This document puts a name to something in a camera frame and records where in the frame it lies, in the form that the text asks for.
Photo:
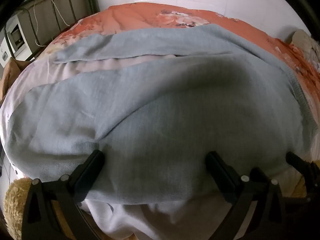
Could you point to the metal bed frame headboard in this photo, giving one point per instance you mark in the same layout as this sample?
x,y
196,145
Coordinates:
x,y
44,20

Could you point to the beige rumpled blanket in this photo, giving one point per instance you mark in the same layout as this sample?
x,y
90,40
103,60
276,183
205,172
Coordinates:
x,y
308,46

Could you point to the grey knit pants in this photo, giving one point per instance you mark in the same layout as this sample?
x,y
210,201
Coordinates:
x,y
155,102

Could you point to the orange floral bed sheet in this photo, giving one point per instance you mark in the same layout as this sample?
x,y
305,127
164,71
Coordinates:
x,y
119,18

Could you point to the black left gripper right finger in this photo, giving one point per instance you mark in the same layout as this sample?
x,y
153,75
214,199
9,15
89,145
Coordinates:
x,y
240,194

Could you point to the white appliance box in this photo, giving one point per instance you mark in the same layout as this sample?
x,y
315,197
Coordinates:
x,y
13,42

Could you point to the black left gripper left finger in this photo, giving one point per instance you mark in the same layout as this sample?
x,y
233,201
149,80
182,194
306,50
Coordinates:
x,y
51,210

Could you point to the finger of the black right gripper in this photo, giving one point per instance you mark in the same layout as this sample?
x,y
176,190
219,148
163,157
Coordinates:
x,y
307,190

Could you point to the yellow fuzzy sleeve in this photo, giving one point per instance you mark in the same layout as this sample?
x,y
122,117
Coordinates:
x,y
14,203

